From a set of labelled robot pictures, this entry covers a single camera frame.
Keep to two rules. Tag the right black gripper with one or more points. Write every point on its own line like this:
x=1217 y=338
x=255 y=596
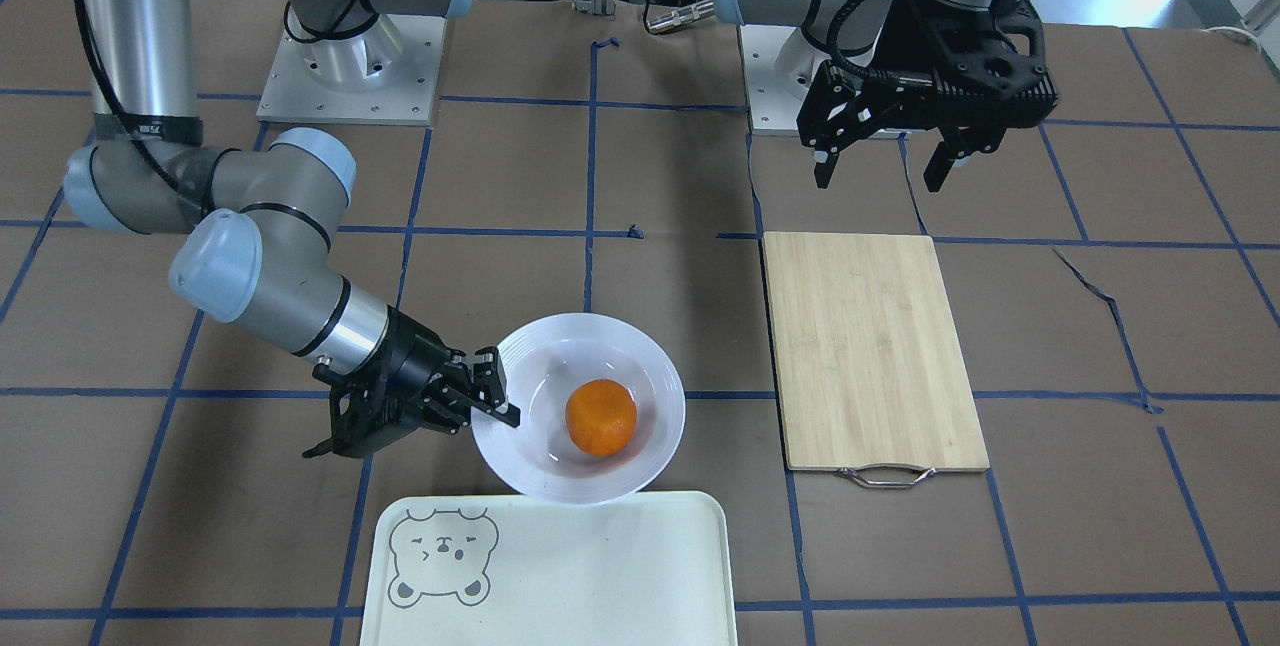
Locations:
x=408 y=367

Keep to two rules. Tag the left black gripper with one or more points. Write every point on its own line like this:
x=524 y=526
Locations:
x=912 y=38

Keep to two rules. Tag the white ceramic plate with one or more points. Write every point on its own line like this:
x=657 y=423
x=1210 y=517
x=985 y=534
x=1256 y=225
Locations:
x=548 y=359

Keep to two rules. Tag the orange fruit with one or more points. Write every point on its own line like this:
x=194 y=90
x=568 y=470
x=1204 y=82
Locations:
x=600 y=417

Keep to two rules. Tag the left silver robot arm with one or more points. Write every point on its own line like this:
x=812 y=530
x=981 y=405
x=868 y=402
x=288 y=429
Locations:
x=848 y=32

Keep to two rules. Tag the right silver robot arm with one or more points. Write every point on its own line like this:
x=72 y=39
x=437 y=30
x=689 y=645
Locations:
x=259 y=228

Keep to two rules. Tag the cream bear tray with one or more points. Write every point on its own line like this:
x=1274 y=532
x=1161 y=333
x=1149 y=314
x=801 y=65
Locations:
x=649 y=569

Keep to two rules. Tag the bamboo cutting board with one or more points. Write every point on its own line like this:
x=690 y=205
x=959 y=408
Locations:
x=870 y=373

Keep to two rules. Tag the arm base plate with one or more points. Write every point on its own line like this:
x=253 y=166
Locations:
x=386 y=76
x=778 y=65

